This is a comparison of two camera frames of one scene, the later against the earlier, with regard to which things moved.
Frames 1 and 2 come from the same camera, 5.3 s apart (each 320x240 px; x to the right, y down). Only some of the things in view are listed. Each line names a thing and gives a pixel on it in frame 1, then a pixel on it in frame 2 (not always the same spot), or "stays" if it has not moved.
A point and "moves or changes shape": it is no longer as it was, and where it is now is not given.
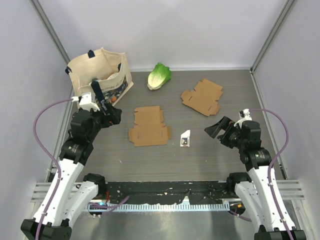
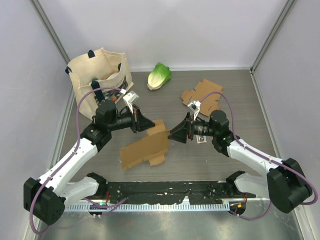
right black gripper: x=225 y=123 to x=180 y=132
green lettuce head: x=160 y=75 stays
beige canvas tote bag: x=109 y=68 stays
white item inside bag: x=113 y=75 stays
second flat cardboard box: x=203 y=98 stays
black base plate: x=161 y=192 stays
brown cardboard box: x=149 y=130 moves or changes shape
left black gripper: x=113 y=118 to x=139 y=122
